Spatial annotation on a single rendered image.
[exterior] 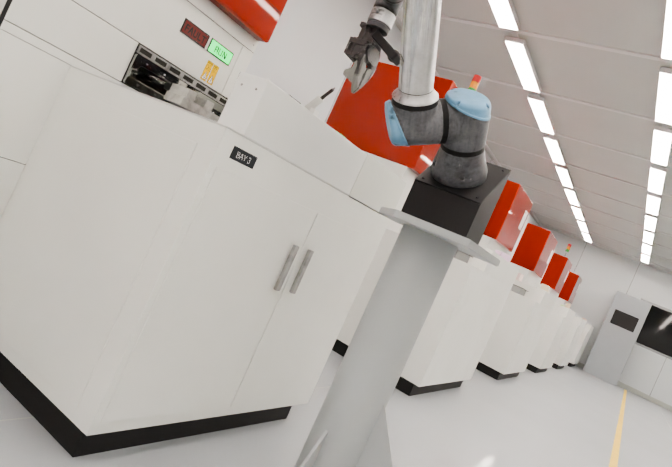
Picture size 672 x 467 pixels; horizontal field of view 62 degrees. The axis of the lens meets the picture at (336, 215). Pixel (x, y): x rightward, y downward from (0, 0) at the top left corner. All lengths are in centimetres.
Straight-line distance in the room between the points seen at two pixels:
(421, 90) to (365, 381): 75
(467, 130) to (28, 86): 114
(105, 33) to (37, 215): 55
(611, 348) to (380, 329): 1228
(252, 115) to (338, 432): 83
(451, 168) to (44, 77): 111
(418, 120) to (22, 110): 104
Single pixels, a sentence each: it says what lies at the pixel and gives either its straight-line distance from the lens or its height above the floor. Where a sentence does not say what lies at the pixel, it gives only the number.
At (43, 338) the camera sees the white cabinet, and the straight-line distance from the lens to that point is 154.
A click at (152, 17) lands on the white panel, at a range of 187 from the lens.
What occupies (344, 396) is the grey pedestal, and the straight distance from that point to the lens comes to 153.
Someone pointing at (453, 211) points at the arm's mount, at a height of 88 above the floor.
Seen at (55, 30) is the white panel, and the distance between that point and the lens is 172.
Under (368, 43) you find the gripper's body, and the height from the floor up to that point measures 124.
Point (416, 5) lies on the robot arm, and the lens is 131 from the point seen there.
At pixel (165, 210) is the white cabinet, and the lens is 130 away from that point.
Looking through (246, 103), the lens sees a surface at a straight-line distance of 133.
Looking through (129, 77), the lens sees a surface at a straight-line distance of 184.
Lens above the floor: 73
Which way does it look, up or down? 1 degrees up
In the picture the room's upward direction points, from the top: 24 degrees clockwise
